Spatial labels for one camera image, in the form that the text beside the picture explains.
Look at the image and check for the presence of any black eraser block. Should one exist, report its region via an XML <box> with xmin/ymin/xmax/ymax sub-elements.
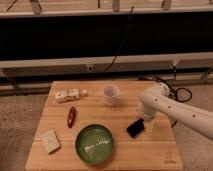
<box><xmin>126</xmin><ymin>119</ymin><xmax>145</xmax><ymax>138</ymax></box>

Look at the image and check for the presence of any red brown toy boat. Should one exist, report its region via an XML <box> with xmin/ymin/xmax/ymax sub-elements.
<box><xmin>67</xmin><ymin>107</ymin><xmax>77</xmax><ymax>128</ymax></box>

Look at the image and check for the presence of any black hanging cable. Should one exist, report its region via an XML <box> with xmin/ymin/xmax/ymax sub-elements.
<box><xmin>101</xmin><ymin>5</ymin><xmax>135</xmax><ymax>74</ymax></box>

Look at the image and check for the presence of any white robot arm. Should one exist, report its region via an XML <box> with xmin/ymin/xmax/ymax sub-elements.
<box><xmin>138</xmin><ymin>83</ymin><xmax>213</xmax><ymax>140</ymax></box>

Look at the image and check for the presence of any wooden cutting board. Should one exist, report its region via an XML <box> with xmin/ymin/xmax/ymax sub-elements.
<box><xmin>25</xmin><ymin>80</ymin><xmax>183</xmax><ymax>171</ymax></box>

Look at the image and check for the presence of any green glass bowl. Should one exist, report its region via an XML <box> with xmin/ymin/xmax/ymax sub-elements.
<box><xmin>75</xmin><ymin>124</ymin><xmax>114</xmax><ymax>165</ymax></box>

